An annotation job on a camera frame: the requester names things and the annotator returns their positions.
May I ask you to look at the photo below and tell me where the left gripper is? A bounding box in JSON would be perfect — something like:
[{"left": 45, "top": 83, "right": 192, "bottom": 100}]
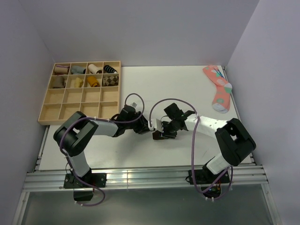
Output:
[{"left": 125, "top": 111, "right": 150, "bottom": 134}]

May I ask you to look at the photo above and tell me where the brown sock with striped cuff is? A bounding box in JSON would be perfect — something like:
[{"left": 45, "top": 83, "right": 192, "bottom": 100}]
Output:
[{"left": 152, "top": 131, "right": 164, "bottom": 141}]

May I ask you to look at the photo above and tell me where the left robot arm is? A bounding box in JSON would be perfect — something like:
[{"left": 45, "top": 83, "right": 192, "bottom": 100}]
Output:
[{"left": 53, "top": 105, "right": 149, "bottom": 187}]

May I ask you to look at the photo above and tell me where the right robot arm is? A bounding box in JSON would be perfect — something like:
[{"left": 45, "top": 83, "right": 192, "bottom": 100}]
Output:
[{"left": 158, "top": 103, "right": 256, "bottom": 184}]

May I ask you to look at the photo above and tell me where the brown checkered rolled sock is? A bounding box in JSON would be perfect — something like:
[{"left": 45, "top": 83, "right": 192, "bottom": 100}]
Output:
[{"left": 102, "top": 75, "right": 119, "bottom": 87}]

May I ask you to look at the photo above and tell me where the wooden compartment tray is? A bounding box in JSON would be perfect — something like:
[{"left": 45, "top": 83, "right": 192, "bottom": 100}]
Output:
[{"left": 38, "top": 61, "right": 121, "bottom": 125}]

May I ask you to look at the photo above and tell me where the pink patterned sock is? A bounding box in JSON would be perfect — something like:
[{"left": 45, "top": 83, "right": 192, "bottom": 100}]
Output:
[{"left": 203, "top": 65, "right": 233, "bottom": 114}]

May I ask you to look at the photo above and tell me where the mustard yellow rolled sock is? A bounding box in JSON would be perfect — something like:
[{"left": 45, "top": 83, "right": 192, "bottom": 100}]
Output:
[{"left": 87, "top": 76, "right": 100, "bottom": 87}]

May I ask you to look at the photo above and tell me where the black white striped rolled sock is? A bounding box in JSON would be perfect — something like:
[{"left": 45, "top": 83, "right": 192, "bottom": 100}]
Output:
[{"left": 103, "top": 65, "right": 117, "bottom": 74}]

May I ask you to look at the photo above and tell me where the pale yellow rolled sock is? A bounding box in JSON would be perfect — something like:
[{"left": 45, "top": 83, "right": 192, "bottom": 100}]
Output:
[{"left": 71, "top": 77, "right": 84, "bottom": 88}]

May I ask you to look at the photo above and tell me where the grey blue rolled sock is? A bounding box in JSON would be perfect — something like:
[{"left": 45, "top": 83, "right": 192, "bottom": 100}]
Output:
[{"left": 71, "top": 65, "right": 86, "bottom": 75}]

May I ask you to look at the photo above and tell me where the grey brown rolled sock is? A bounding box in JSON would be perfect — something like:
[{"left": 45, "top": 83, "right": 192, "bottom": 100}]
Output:
[{"left": 52, "top": 76, "right": 66, "bottom": 89}]

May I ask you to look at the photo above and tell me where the beige striped rolled sock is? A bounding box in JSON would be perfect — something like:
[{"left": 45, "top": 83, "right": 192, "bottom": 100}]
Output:
[{"left": 53, "top": 65, "right": 70, "bottom": 74}]

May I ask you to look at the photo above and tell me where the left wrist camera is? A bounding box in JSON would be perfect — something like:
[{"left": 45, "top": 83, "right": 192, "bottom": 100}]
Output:
[{"left": 131, "top": 102, "right": 137, "bottom": 108}]

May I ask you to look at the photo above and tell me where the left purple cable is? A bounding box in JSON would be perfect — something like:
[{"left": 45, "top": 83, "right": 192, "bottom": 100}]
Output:
[{"left": 59, "top": 93, "right": 145, "bottom": 207}]

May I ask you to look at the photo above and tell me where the purple cable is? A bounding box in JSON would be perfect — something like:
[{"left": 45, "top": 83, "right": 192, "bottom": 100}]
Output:
[
  {"left": 59, "top": 93, "right": 145, "bottom": 207},
  {"left": 149, "top": 98, "right": 234, "bottom": 201}
]

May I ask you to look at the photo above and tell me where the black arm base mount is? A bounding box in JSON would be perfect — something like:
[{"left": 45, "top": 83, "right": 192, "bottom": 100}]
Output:
[{"left": 185, "top": 169, "right": 230, "bottom": 185}]

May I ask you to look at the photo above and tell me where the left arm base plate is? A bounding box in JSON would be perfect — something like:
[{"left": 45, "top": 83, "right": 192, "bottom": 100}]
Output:
[{"left": 63, "top": 173, "right": 107, "bottom": 189}]

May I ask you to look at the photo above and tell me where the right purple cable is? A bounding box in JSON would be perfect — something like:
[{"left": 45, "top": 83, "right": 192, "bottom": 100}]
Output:
[{"left": 149, "top": 98, "right": 234, "bottom": 201}]

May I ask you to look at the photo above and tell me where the aluminium frame rail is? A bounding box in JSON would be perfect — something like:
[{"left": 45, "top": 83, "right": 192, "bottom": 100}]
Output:
[{"left": 22, "top": 165, "right": 269, "bottom": 192}]

